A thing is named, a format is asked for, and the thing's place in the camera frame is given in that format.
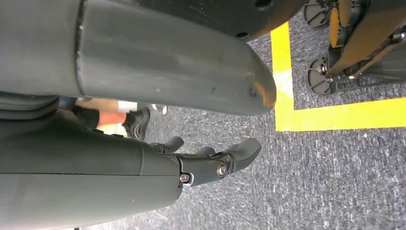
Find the person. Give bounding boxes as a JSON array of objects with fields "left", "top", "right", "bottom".
[{"left": 73, "top": 97, "right": 168, "bottom": 141}]

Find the yellow floor tape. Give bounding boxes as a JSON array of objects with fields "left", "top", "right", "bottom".
[{"left": 270, "top": 21, "right": 406, "bottom": 132}]

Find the black robot body shell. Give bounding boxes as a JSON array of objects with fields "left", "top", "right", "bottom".
[{"left": 136, "top": 0, "right": 308, "bottom": 40}]

